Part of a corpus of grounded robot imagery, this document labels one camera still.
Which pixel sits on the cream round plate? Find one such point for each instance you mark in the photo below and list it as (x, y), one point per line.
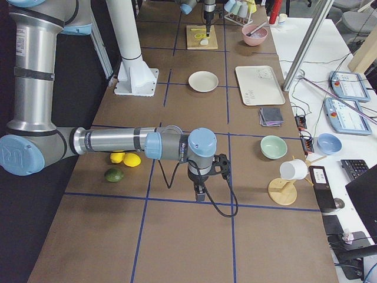
(203, 81)

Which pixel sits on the white bear tray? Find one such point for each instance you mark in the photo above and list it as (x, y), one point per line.
(259, 86)

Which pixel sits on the bamboo cutting board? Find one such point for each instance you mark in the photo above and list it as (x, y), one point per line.
(197, 39)

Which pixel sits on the cup rack with cups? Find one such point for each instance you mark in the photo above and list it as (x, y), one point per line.
(239, 12)

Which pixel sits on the metal black-tipped tongs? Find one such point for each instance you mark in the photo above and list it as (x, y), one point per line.
(256, 29)

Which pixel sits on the pink bowl with ice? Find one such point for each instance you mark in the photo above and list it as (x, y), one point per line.
(256, 38)

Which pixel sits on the yellow lemon lower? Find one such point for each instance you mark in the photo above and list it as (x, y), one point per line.
(131, 160)

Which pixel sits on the yellow lemon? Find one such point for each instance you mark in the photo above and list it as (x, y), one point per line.
(117, 157)
(131, 160)

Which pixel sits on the white small cup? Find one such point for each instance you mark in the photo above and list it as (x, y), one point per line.
(282, 18)

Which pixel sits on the wooden cup stand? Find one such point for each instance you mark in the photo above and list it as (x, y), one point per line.
(282, 191)

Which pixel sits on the green bowl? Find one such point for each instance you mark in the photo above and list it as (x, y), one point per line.
(273, 147)

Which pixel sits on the yellow lemon upper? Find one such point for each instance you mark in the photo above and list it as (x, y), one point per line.
(117, 157)

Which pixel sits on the purple folded cloth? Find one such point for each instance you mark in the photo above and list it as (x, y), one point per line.
(270, 123)

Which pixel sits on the white cup on stand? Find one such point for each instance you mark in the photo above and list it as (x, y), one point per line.
(293, 170)

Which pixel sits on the grey folded cloth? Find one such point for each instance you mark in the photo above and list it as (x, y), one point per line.
(270, 114)

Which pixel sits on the orange black connector lower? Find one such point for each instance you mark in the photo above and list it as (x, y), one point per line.
(307, 142)

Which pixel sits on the orange black connector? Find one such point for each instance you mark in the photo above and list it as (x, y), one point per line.
(307, 142)
(301, 122)

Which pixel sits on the orange black connector upper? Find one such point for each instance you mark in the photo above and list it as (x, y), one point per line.
(301, 122)

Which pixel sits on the black box device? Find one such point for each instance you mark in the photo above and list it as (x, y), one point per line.
(322, 189)

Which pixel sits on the blue bowl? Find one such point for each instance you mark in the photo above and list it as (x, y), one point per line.
(328, 143)

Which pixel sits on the black computer mouse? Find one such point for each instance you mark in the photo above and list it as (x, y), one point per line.
(339, 203)

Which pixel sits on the teach pendant upper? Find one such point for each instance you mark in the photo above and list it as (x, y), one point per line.
(349, 85)

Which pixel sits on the teach pendant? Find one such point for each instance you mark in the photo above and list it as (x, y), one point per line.
(349, 85)
(345, 120)

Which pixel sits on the black keyboard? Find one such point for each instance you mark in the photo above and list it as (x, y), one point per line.
(354, 167)

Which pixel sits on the black monitor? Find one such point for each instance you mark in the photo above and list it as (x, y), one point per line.
(362, 193)

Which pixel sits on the teach pendant lower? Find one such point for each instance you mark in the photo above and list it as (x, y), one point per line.
(345, 120)

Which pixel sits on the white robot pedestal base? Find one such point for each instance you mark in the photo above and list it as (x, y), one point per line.
(135, 77)

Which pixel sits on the aluminium frame post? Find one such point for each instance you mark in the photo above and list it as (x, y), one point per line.
(314, 27)

